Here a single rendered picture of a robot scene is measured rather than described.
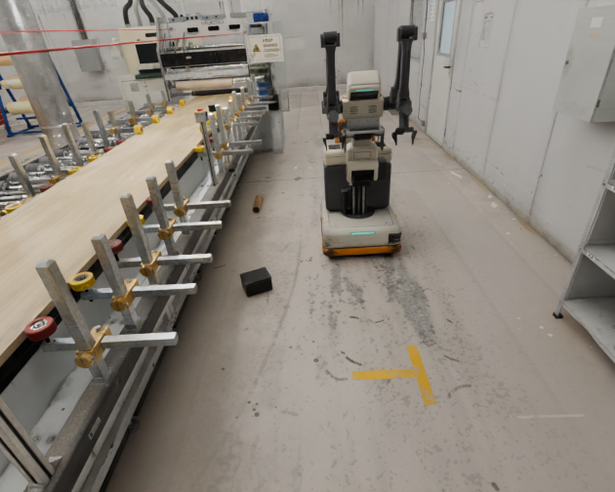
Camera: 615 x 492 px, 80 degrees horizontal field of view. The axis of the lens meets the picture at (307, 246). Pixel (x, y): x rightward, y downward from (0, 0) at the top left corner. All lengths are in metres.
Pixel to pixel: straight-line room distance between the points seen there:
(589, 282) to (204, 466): 2.33
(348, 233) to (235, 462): 1.74
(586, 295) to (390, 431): 1.51
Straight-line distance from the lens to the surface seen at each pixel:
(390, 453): 1.92
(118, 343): 1.35
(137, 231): 1.64
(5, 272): 1.87
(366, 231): 2.90
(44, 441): 1.50
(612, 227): 2.59
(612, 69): 2.85
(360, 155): 2.73
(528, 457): 2.06
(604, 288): 2.84
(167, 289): 1.48
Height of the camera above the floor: 1.65
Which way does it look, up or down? 31 degrees down
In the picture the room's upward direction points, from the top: 4 degrees counter-clockwise
